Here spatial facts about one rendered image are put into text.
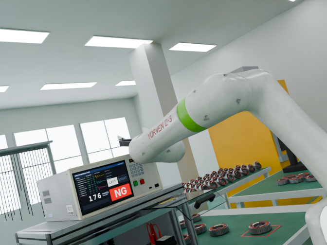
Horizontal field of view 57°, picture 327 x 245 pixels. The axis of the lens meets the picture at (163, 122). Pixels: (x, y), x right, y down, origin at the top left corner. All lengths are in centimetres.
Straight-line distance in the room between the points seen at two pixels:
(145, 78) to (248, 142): 214
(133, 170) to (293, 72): 533
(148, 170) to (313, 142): 82
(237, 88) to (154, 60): 481
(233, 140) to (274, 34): 261
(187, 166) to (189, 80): 313
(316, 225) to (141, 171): 90
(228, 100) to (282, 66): 577
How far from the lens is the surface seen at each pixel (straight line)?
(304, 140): 85
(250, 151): 484
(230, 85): 77
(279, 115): 86
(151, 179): 145
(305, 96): 635
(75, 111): 855
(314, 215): 70
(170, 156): 114
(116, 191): 133
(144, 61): 552
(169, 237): 139
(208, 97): 76
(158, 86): 537
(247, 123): 478
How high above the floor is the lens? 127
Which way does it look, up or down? 6 degrees up
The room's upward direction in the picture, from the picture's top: 16 degrees counter-clockwise
